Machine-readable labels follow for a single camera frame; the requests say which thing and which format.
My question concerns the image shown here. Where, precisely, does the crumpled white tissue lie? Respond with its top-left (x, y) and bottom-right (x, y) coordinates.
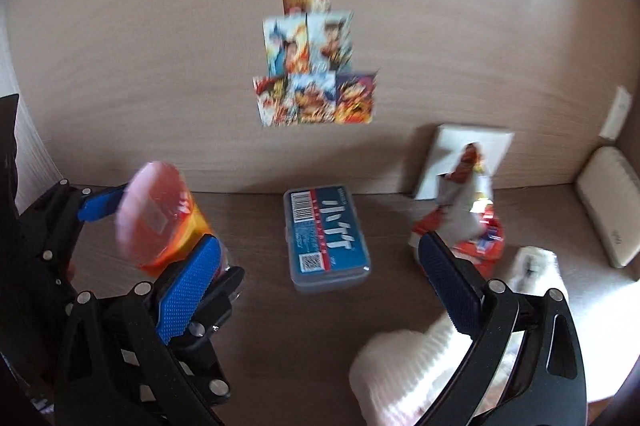
top-left (348, 313), bottom-right (506, 426)

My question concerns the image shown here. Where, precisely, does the cream white toaster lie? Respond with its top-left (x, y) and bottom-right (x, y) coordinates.
top-left (574, 146), bottom-right (640, 270)

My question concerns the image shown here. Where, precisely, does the blue clear plastic box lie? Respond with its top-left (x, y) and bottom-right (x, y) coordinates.
top-left (282, 186), bottom-right (374, 295)

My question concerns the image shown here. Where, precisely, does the group of colourful wall stickers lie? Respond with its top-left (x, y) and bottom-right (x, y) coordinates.
top-left (252, 0), bottom-right (378, 127)

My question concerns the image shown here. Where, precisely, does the clear white plastic wrapper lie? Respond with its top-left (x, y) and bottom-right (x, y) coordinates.
top-left (502, 246), bottom-right (570, 304)

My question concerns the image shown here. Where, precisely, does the white wall socket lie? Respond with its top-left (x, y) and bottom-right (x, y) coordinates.
top-left (597, 86), bottom-right (634, 140)
top-left (412, 122), bottom-right (514, 200)

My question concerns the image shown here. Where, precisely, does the red white snack wrapper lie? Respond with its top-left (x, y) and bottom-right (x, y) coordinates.
top-left (409, 143), bottom-right (506, 278)

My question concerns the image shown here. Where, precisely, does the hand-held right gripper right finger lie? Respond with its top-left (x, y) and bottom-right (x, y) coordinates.
top-left (419, 231), bottom-right (587, 426)

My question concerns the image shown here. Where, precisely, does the orange plastic cup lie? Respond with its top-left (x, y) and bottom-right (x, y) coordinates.
top-left (114, 161), bottom-right (242, 303)

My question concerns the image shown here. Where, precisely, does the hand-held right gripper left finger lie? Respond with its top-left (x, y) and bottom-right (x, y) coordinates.
top-left (52, 236), bottom-right (221, 426)

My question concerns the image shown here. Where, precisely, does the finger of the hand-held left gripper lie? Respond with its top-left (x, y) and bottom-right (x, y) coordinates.
top-left (15, 178), bottom-right (128, 267)
top-left (172, 267), bottom-right (247, 405)

